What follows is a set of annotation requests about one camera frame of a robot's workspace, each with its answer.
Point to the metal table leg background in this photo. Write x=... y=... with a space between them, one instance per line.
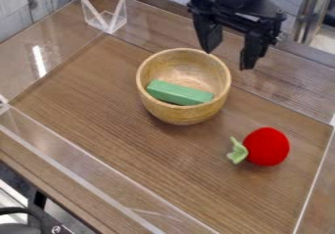
x=308 y=20

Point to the wooden bowl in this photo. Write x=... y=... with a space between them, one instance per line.
x=182 y=85

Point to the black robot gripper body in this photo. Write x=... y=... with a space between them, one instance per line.
x=241 y=15

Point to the red plush fruit green leaves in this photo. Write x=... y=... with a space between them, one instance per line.
x=264 y=147

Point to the green rectangular block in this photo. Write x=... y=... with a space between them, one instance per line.
x=177 y=94

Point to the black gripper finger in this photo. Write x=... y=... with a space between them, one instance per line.
x=257 y=40
x=208 y=31

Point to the clear acrylic tray wall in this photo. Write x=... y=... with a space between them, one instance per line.
x=96 y=192

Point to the black table frame bracket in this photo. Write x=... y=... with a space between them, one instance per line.
x=45 y=222

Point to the clear acrylic corner bracket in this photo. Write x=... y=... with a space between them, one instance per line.
x=105 y=21

